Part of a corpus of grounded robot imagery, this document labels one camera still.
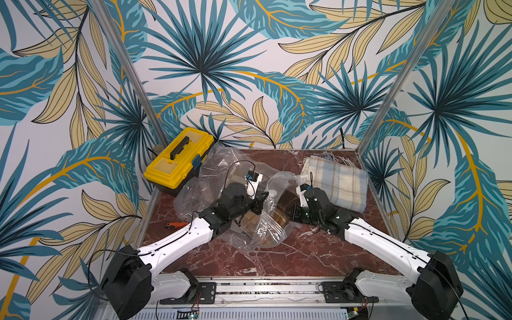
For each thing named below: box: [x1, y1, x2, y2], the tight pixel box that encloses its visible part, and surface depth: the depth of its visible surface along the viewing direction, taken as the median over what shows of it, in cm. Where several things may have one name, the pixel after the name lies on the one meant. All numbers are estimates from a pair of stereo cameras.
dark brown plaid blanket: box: [240, 188, 297, 248], surface depth 81 cm
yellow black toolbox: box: [144, 127, 215, 196], surface depth 93 cm
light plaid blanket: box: [300, 152, 369, 213], surface depth 105 cm
